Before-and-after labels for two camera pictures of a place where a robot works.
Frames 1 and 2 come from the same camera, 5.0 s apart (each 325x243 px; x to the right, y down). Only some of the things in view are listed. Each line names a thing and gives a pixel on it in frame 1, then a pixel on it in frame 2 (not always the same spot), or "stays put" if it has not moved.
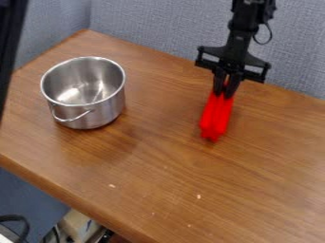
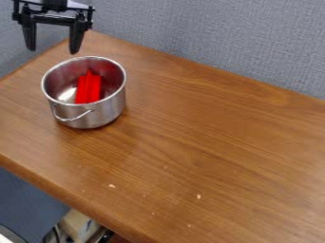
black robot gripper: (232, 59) -> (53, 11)
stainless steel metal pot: (84, 88) stays put
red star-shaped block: (216, 115) -> (88, 88)
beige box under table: (80, 227) stays put
